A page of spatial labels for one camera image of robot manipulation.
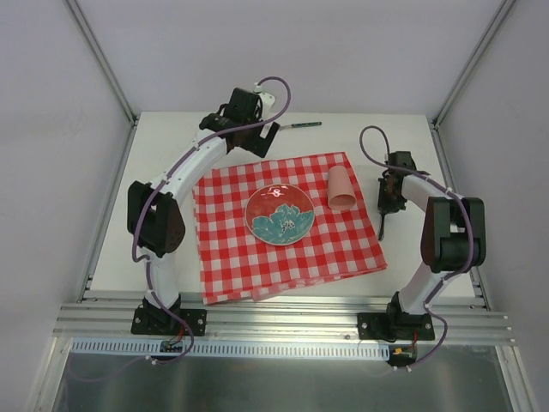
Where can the aluminium frame post right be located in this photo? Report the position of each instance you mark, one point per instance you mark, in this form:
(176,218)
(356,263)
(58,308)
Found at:
(489,34)

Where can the aluminium frame post left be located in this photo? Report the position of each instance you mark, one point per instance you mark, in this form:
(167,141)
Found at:
(85,29)

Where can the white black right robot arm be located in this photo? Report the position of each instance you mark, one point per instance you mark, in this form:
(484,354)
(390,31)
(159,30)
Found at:
(453,238)

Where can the aluminium frame post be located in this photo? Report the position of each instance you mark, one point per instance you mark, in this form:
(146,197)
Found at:
(489,34)
(85,29)

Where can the fork with green handle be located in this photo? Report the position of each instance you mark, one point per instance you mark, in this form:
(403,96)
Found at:
(301,125)

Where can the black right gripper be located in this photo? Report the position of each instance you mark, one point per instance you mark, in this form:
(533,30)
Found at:
(383,206)

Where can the salmon pink plastic cup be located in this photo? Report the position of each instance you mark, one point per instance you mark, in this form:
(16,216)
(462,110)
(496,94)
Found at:
(341,195)

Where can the red teal ceramic plate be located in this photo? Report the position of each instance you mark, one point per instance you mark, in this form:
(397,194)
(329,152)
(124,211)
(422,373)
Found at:
(279,214)

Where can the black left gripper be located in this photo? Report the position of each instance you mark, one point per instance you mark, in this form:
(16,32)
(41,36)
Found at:
(261,140)

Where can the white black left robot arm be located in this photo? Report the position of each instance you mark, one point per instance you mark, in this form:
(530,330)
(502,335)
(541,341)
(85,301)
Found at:
(154,216)

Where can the silver table knife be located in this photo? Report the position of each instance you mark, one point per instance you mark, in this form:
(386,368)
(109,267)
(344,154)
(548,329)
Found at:
(381,230)

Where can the aluminium front rail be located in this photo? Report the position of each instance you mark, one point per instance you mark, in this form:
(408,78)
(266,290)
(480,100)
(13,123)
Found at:
(285,318)

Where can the red white checkered cloth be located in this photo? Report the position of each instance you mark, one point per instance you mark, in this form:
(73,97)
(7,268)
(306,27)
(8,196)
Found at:
(235,265)

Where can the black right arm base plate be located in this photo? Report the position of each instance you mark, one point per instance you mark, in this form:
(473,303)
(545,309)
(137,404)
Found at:
(384,327)

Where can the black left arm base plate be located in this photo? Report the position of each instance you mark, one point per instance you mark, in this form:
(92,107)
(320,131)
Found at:
(155,322)

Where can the white slotted cable duct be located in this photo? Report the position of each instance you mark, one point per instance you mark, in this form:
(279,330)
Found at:
(231,349)

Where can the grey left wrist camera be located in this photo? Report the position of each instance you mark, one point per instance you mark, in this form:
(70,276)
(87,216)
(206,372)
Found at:
(266,100)

